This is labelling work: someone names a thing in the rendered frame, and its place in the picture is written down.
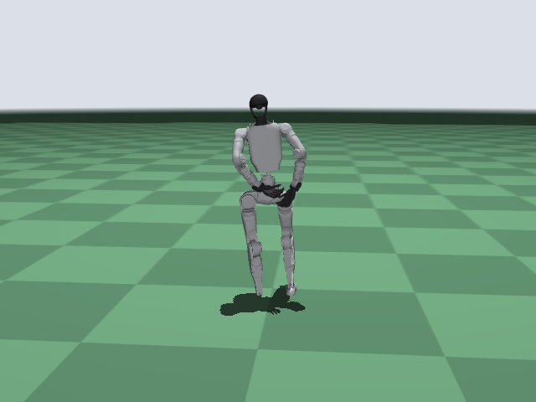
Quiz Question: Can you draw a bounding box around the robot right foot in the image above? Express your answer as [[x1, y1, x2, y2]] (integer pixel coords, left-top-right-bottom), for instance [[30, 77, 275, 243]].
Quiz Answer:
[[286, 283, 297, 296]]

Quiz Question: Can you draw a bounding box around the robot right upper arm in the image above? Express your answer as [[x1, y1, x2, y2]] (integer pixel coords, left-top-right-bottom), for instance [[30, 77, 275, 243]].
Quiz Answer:
[[278, 123, 307, 159]]

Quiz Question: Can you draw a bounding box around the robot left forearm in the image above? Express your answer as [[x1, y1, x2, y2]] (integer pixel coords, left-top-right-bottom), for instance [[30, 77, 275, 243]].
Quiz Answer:
[[235, 165, 261, 190]]

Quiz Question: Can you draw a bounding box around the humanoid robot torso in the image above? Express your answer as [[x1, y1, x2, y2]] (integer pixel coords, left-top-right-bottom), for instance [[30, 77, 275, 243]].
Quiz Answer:
[[246, 120, 282, 204]]

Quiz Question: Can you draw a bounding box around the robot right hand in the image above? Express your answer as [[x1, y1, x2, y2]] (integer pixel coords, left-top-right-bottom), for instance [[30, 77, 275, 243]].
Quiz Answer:
[[276, 183, 302, 208]]

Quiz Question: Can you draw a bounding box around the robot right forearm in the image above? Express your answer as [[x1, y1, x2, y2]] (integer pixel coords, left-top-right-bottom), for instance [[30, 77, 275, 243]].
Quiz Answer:
[[291, 157, 307, 187]]

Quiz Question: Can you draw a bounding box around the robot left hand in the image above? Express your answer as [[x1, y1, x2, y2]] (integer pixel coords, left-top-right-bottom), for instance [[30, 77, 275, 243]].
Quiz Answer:
[[252, 183, 284, 198]]

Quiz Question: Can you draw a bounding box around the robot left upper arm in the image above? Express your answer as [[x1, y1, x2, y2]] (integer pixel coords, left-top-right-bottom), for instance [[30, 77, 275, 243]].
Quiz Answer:
[[232, 128, 247, 168]]

